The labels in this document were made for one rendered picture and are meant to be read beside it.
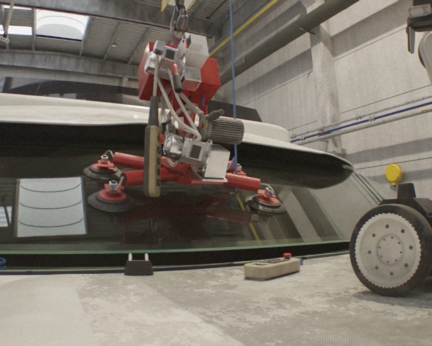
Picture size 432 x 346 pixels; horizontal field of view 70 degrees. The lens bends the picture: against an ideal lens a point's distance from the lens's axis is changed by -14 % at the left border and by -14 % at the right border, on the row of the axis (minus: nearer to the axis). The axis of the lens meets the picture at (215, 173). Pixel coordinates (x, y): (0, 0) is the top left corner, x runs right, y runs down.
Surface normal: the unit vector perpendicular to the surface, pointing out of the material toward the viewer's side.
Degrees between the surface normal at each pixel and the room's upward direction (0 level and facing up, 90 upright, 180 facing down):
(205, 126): 90
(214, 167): 116
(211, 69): 73
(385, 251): 90
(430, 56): 90
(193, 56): 163
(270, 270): 90
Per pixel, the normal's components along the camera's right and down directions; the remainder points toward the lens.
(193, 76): 0.41, -0.40
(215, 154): 0.39, 0.34
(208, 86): 0.13, 0.92
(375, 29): -0.89, -0.05
